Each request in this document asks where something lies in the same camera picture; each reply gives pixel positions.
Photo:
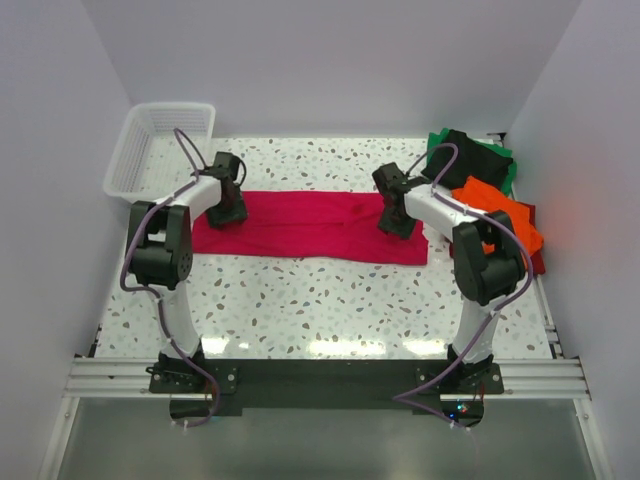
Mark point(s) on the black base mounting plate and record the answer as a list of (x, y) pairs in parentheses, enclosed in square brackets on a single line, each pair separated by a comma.
[(229, 387)]

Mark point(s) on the folded green t shirt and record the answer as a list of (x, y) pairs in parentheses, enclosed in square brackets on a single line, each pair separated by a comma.
[(505, 167)]

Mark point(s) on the folded orange t shirt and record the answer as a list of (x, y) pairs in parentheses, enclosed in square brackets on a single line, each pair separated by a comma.
[(480, 195)]

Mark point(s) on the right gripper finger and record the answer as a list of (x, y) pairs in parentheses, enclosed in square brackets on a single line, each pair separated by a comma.
[(389, 224), (405, 228)]

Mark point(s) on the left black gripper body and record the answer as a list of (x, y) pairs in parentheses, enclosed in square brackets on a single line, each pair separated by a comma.
[(229, 202)]

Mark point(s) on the aluminium frame rail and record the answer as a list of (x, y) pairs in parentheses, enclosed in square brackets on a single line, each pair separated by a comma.
[(522, 379)]

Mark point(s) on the folded black t shirt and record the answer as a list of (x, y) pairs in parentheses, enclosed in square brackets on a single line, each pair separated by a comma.
[(475, 160)]

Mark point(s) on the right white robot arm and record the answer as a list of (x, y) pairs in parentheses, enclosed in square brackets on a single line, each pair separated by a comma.
[(491, 266)]

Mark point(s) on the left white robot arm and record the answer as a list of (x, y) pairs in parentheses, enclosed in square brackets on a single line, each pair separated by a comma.
[(159, 251)]

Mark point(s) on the folded dark red t shirt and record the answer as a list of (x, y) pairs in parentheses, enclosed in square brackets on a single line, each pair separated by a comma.
[(523, 219)]

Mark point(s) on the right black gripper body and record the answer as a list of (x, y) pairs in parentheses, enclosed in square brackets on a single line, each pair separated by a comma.
[(396, 218)]

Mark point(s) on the white plastic basket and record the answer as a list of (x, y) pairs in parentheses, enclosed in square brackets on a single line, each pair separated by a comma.
[(147, 162)]

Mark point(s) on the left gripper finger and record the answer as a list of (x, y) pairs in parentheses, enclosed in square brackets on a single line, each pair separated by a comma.
[(217, 218), (239, 212)]

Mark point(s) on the crimson pink t shirt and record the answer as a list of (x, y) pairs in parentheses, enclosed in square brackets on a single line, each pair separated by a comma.
[(304, 224)]

